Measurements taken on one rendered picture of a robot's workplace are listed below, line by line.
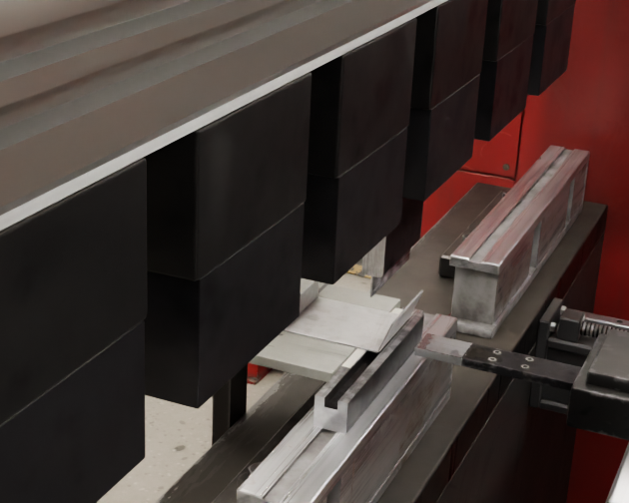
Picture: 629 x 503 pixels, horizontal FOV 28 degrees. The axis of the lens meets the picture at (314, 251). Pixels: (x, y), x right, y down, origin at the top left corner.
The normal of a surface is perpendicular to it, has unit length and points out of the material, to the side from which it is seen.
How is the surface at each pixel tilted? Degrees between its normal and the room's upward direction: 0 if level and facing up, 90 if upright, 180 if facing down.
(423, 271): 0
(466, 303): 90
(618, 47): 90
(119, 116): 90
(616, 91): 90
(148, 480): 0
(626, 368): 0
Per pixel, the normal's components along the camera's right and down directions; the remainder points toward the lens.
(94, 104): 0.33, -0.82
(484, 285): -0.40, 0.33
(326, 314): 0.04, -0.93
